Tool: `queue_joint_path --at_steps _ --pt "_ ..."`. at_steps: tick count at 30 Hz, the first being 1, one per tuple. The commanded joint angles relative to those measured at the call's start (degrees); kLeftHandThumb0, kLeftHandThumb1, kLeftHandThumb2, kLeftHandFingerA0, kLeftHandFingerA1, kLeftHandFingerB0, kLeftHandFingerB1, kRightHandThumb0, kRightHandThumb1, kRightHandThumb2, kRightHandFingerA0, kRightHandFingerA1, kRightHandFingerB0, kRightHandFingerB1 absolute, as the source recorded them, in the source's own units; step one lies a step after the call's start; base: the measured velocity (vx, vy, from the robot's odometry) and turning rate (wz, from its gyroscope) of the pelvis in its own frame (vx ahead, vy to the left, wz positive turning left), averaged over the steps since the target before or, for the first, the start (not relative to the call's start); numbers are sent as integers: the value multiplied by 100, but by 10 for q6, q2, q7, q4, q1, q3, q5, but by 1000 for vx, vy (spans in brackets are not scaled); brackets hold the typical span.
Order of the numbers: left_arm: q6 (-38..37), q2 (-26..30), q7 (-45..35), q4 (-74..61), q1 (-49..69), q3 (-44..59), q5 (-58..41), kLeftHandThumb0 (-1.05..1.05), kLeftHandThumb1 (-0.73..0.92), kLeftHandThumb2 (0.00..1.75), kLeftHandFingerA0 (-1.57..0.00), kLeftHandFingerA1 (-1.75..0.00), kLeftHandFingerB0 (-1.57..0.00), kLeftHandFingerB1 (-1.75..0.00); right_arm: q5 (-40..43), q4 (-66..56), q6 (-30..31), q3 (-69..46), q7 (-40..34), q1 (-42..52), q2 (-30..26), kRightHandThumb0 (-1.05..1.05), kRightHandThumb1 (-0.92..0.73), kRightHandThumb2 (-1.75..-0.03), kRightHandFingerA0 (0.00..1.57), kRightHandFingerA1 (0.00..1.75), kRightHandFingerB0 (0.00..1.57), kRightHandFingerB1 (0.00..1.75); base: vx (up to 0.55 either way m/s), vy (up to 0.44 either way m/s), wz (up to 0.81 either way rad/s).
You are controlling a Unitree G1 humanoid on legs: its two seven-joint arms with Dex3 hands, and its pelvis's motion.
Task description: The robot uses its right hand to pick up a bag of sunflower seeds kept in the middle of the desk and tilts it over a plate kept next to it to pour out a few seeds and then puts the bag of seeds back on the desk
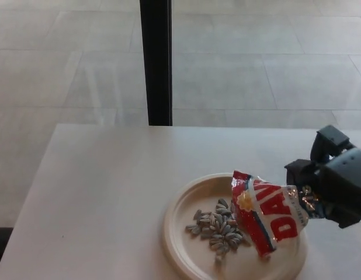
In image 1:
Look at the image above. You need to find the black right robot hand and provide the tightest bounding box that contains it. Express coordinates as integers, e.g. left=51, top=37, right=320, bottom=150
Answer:
left=284, top=125, right=361, bottom=230

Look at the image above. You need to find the red white blue seed bag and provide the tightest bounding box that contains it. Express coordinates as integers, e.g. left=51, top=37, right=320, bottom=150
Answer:
left=230, top=170, right=328, bottom=259

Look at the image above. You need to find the pile of grey sunflower seeds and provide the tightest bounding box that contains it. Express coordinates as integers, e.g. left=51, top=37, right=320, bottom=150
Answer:
left=185, top=198, right=252, bottom=268

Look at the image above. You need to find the round cream paper plate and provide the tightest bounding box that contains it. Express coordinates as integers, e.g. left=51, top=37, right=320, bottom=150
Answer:
left=162, top=172, right=311, bottom=280

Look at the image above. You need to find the black vertical window frame post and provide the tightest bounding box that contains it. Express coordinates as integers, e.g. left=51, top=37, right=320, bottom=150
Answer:
left=138, top=0, right=173, bottom=127

